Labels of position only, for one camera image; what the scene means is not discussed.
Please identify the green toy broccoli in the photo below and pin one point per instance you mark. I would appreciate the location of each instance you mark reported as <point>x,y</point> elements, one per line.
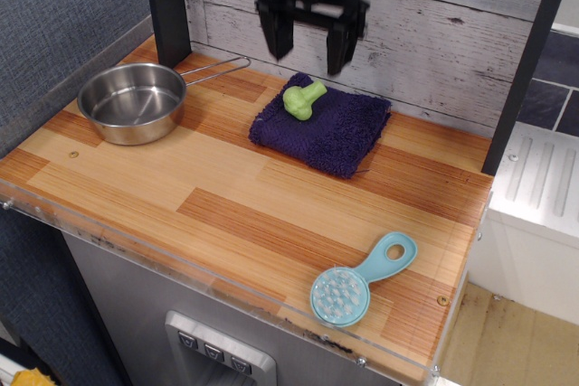
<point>298,101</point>

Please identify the folded purple towel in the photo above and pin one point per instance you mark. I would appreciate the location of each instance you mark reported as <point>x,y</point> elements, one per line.
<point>342,130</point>

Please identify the stainless steel pot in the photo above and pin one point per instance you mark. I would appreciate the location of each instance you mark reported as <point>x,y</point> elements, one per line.
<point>138,103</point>

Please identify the teal round scrub brush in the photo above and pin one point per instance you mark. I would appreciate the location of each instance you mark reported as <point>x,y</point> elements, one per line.
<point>341,296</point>

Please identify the clear acrylic table edge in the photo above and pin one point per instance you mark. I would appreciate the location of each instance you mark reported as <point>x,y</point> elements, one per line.
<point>260,244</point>

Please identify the white toy sink unit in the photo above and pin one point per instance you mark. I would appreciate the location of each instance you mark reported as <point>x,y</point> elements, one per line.
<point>527,245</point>

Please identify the silver toy dispenser panel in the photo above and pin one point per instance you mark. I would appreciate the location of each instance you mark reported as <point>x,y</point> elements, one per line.
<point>206,356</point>

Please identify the yellow object at corner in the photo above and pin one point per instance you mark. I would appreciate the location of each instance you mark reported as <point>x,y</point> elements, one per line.
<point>31,378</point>

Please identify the black right frame post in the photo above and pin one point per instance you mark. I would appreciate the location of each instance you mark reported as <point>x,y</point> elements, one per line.
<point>536,41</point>

